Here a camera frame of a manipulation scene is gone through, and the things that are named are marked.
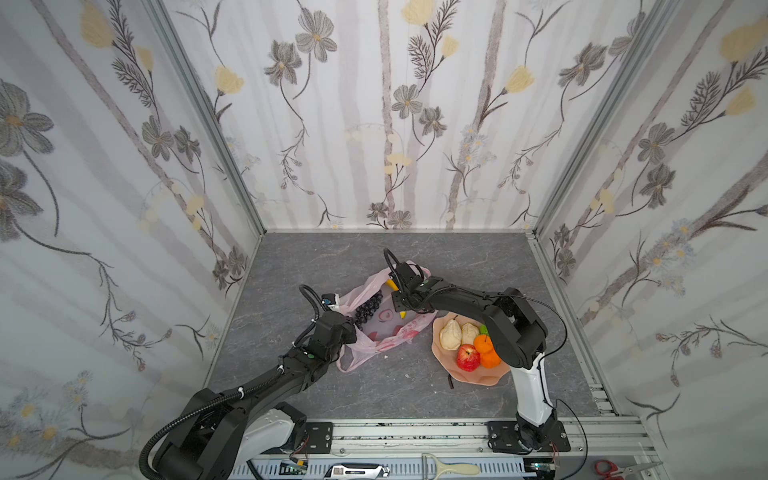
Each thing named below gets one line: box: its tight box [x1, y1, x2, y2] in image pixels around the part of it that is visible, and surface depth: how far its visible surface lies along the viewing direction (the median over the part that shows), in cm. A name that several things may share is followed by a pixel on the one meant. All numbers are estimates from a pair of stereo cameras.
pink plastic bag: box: [336, 268, 438, 373], surface depth 89 cm
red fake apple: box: [456, 344, 481, 372], surface depth 83 cm
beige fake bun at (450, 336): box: [439, 315, 462, 351], surface depth 86 cm
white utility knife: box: [324, 463, 391, 480], surface depth 70 cm
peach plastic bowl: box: [432, 312, 511, 386], surface depth 85 cm
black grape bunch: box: [354, 289, 383, 330], surface depth 97 cm
